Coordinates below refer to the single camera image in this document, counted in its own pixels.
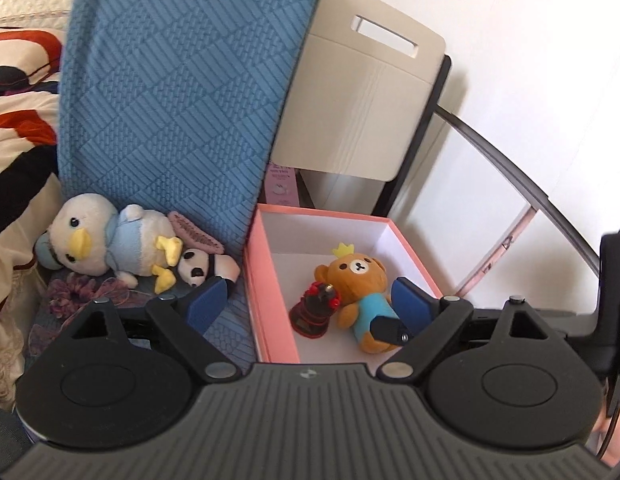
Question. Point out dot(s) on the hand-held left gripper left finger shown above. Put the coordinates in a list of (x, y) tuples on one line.
[(210, 302)]

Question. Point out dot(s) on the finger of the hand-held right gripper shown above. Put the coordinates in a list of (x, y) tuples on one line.
[(565, 319)]

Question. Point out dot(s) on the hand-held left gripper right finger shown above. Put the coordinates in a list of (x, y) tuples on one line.
[(411, 302)]

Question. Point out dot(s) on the pink box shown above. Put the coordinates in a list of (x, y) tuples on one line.
[(270, 280)]

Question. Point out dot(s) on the pink fluffy hair clip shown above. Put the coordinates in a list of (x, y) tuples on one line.
[(197, 232)]

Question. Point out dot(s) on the white and blue duck plush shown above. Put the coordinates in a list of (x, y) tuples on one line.
[(90, 240)]

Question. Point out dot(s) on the small panda plush toy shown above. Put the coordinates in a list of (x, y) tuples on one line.
[(202, 267)]

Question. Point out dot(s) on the small black object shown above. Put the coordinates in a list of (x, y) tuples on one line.
[(387, 331)]

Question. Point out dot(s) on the brown bear plush toy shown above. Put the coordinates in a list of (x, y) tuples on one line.
[(357, 272)]

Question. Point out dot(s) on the pink box lid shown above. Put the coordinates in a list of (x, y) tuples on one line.
[(510, 242)]

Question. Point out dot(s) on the black and red toy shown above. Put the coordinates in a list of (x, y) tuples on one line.
[(315, 310)]

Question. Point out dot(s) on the small pink carton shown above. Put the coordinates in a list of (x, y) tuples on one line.
[(281, 185)]

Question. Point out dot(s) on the black curved metal bar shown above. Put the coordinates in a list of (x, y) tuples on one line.
[(515, 160)]

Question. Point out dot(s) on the cream fluffy cloth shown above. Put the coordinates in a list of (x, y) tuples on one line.
[(7, 340)]

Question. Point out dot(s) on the blue quilted chair cushion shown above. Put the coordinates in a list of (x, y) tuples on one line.
[(180, 85)]

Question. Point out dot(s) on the striped blanket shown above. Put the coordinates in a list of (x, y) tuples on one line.
[(20, 130)]

